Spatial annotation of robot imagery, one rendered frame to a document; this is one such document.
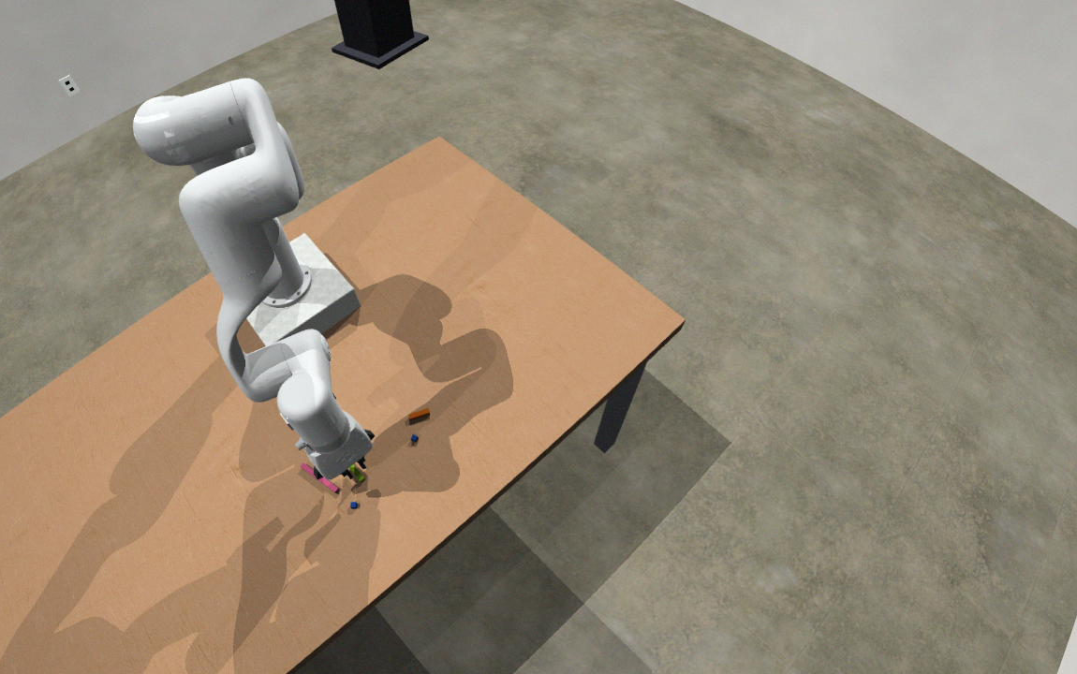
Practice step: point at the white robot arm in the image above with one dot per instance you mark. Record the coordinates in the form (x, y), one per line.
(229, 210)

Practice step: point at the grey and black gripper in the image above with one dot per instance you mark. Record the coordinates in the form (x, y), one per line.
(335, 463)

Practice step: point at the pink rod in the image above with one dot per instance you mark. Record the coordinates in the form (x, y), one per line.
(322, 480)

